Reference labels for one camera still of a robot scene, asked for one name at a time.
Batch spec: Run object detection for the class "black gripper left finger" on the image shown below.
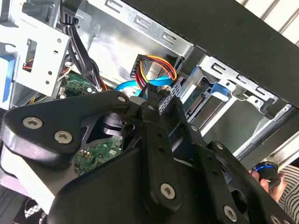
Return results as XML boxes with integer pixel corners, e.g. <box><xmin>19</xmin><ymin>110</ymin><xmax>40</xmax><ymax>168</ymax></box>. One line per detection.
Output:
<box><xmin>0</xmin><ymin>84</ymin><xmax>183</xmax><ymax>214</ymax></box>

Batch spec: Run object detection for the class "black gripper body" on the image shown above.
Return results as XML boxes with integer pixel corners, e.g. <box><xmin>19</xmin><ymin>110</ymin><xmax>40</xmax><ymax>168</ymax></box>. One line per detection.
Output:
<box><xmin>46</xmin><ymin>147</ymin><xmax>219</xmax><ymax>224</ymax></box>

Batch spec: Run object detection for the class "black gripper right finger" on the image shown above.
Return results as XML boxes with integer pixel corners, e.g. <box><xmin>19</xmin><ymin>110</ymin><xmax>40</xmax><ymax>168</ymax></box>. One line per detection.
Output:
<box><xmin>172</xmin><ymin>98</ymin><xmax>296</xmax><ymax>224</ymax></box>

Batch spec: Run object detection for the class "round black blue-ringed tool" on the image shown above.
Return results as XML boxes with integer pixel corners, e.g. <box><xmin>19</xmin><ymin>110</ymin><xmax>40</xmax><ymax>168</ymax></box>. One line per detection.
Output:
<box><xmin>253</xmin><ymin>161</ymin><xmax>282</xmax><ymax>189</ymax></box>

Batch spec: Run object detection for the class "hard disk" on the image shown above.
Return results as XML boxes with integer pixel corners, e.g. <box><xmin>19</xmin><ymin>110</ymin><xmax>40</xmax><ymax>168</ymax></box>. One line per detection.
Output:
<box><xmin>182</xmin><ymin>67</ymin><xmax>267</xmax><ymax>152</ymax></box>

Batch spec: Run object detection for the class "person's bare hand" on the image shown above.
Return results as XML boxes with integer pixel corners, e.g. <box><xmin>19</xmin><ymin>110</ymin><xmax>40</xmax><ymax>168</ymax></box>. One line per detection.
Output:
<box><xmin>249</xmin><ymin>169</ymin><xmax>288</xmax><ymax>203</ymax></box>

